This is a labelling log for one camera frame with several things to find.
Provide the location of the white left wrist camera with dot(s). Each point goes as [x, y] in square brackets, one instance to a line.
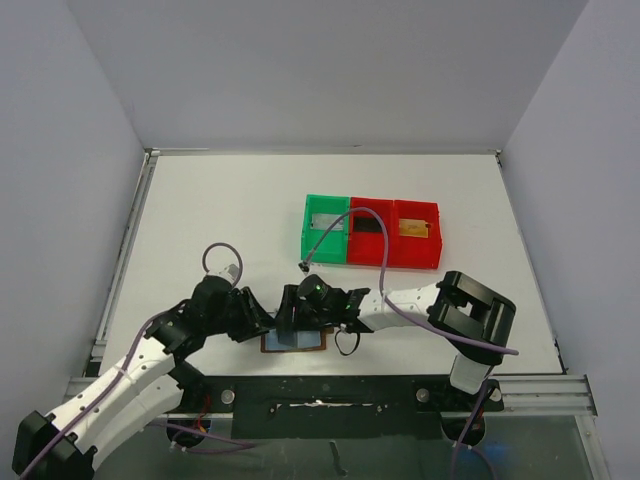
[231, 273]

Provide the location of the gold card pocket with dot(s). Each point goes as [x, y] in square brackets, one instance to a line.
[414, 228]

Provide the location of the red plastic bin right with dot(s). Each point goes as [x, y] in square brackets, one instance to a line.
[418, 253]

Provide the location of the red plastic bin middle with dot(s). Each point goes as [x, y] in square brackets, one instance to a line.
[368, 248]

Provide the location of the aluminium frame rail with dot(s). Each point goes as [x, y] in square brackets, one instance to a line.
[520, 395]
[125, 249]

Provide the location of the brown leather card holder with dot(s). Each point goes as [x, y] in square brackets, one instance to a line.
[305, 342]

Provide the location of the black card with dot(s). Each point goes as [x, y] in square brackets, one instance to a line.
[362, 224]

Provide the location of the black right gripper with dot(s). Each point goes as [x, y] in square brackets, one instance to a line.
[289, 310]

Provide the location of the red plastic bin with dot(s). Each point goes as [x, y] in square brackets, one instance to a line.
[368, 248]
[418, 253]

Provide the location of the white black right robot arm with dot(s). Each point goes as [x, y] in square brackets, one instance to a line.
[475, 319]

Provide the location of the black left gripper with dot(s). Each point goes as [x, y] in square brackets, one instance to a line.
[242, 317]

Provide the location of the aluminium front frame rail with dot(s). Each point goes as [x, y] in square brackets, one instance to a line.
[520, 395]

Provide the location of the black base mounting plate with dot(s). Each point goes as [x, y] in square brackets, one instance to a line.
[353, 422]

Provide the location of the green plastic bin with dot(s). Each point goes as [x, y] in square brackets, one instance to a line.
[333, 249]

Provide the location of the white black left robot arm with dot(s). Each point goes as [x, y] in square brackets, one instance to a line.
[152, 378]

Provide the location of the aluminium left frame rail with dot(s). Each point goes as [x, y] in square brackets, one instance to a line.
[125, 249]

